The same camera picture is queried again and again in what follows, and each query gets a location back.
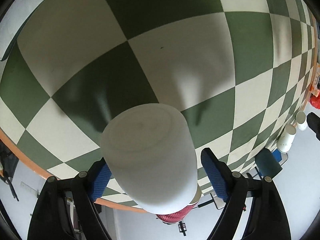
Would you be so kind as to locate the white plastic cup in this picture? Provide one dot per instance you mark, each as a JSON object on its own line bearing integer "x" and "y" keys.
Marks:
{"x": 151, "y": 154}

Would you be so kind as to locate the red ribbed paper cup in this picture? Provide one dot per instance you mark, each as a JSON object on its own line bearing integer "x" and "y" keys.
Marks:
{"x": 179, "y": 215}

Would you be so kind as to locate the white pvc pipe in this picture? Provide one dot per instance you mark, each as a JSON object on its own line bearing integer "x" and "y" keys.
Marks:
{"x": 286, "y": 138}
{"x": 301, "y": 121}

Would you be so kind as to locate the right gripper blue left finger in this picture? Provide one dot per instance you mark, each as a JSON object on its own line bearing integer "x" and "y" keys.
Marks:
{"x": 50, "y": 219}

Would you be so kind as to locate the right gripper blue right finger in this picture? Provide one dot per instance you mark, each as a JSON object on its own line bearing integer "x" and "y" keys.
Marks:
{"x": 267, "y": 217}

